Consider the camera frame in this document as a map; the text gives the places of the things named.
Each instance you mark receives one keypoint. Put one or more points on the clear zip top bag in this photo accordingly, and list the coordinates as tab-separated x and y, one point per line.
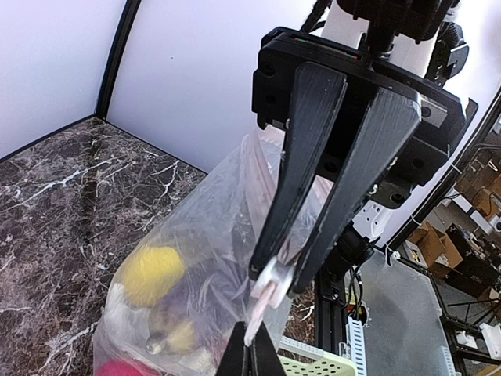
236	192

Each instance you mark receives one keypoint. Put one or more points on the purple eggplant toy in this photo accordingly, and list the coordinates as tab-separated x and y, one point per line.
201	309

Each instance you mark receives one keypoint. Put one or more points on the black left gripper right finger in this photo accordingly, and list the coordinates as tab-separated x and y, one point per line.
264	360

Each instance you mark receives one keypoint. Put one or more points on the white cable duct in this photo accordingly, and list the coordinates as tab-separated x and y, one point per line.
356	344

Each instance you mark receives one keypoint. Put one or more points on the white cauliflower toy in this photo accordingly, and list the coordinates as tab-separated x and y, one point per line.
124	323

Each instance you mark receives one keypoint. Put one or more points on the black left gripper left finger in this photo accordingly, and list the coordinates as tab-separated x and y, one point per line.
236	357

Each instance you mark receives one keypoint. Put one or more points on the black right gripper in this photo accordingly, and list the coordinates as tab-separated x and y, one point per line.
359	93

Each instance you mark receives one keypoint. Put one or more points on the cardboard box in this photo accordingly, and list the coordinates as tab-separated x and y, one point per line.
434	250

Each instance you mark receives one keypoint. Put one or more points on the black left frame post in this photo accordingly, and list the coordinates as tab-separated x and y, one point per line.
124	27

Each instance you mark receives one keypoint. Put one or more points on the yellow bell pepper toy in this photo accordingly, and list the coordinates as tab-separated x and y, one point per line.
150	273

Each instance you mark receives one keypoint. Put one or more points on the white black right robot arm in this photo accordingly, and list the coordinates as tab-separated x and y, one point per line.
275	280

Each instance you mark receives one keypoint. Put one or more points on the green plastic basket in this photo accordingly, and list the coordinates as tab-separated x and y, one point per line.
322	362

